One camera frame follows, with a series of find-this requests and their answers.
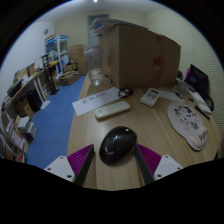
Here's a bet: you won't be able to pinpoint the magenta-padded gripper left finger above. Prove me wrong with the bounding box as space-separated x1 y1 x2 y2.
44 143 96 187

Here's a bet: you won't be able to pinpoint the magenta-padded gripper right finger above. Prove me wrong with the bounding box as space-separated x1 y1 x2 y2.
133 143 184 185

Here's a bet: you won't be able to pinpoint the black computer mouse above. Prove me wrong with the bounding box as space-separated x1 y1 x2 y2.
98 125 138 165

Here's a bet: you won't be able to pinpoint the white printed mouse pad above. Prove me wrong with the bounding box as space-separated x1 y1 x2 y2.
167 101 210 152

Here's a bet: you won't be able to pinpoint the shelf unit with books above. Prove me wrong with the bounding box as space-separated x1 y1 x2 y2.
0 111 38 164

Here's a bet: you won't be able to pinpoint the black pen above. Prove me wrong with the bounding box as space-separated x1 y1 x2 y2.
194 104 211 121

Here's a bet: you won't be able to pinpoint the small white remote control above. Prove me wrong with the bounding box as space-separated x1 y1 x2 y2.
140 88 161 108

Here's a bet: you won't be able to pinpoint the plain white paper sheet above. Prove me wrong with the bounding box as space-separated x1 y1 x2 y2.
156 89 186 103

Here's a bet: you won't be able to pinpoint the printed white paper sheet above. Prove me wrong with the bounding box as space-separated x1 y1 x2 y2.
71 86 121 117

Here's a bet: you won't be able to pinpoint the white notebook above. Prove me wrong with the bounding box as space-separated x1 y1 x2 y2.
188 89 213 116

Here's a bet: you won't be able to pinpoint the long white remote control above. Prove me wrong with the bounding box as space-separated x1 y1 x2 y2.
94 100 131 120

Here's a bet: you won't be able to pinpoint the black office chair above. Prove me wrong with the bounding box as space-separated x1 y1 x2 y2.
203 94 215 113

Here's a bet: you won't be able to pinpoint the low open cardboard box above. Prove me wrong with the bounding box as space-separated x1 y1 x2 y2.
59 70 80 87

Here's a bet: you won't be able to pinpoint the long wooden side desk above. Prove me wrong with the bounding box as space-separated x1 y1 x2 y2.
1 63 61 116

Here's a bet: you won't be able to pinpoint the black bag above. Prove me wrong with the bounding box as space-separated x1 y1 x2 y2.
184 64 210 100

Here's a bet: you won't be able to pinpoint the clear plastic jar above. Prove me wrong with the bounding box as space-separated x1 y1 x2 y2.
83 44 104 87

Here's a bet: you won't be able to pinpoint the stacked cardboard boxes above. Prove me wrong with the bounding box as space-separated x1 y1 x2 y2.
68 44 88 77

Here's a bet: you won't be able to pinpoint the large brown cardboard box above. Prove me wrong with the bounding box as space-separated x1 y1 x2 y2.
89 18 182 90

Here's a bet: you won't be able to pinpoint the blue and white display cabinet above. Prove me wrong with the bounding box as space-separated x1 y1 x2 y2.
44 34 70 76

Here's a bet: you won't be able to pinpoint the grey door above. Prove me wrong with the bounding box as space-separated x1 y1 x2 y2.
87 14 110 48

